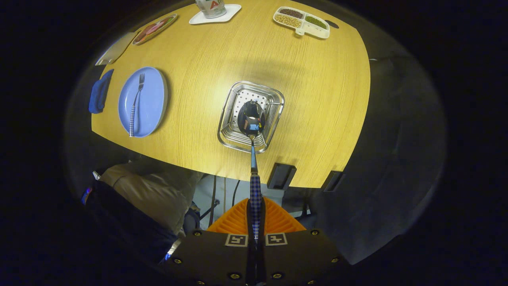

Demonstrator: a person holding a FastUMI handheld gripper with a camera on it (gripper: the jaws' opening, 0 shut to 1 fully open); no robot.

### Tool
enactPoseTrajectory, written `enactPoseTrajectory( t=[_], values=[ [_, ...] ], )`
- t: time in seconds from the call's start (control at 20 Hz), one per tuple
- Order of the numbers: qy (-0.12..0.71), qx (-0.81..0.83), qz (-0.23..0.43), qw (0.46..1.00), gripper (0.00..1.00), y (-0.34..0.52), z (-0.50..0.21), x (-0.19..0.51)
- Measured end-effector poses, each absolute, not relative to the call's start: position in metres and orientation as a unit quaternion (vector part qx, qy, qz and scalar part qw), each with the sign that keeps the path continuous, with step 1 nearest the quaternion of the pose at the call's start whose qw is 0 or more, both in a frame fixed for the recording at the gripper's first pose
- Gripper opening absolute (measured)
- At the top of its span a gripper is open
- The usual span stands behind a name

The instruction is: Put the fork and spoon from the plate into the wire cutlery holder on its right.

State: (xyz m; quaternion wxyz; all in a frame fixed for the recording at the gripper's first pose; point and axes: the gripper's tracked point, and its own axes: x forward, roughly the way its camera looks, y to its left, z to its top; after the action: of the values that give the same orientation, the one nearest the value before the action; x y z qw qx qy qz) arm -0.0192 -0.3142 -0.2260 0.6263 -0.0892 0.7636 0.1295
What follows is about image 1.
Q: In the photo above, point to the white toaster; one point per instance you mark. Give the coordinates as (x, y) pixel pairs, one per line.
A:
(117, 47)

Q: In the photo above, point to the person's beige trouser leg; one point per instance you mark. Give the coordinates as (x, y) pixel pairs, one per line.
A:
(151, 194)

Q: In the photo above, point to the blue round plate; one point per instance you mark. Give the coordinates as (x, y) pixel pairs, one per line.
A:
(152, 103)

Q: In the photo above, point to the black table grommet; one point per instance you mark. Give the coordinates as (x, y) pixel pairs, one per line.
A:
(331, 24)

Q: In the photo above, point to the brown toy meat piece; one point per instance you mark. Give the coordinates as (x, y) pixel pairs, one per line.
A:
(142, 37)

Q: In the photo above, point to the round plate of toy food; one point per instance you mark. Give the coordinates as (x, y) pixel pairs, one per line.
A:
(154, 29)

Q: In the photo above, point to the blue folded cloth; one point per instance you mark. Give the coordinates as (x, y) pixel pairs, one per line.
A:
(100, 93)

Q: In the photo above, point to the pile of yellow beans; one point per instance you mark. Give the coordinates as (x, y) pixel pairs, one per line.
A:
(287, 21)

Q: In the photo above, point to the black table bracket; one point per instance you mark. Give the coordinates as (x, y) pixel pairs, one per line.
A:
(281, 176)
(331, 181)

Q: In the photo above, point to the smartphone with lit screen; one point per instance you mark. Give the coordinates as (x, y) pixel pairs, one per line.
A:
(86, 196)

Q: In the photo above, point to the green toy lettuce leaf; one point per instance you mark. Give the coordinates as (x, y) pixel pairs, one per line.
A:
(170, 19)

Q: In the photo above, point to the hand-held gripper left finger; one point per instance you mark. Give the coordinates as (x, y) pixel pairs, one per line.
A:
(249, 258)

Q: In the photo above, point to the pile of brown beans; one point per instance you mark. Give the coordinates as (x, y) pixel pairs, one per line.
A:
(291, 13)

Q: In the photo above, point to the white plastic drink bottle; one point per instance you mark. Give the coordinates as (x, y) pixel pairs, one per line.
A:
(210, 8)

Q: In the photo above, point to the person's dark clothing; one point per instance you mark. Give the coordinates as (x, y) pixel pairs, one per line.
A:
(127, 226)

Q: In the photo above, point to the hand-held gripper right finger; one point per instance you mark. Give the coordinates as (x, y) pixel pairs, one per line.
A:
(262, 258)

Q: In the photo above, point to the pile of green beans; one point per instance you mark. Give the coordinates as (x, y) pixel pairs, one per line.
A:
(316, 22)

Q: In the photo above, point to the pink toy ham slice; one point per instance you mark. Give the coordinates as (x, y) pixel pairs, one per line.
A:
(155, 28)

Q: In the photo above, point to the white divided tray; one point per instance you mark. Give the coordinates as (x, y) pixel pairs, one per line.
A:
(317, 32)

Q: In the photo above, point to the white square coaster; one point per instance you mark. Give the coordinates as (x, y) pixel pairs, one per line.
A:
(232, 12)

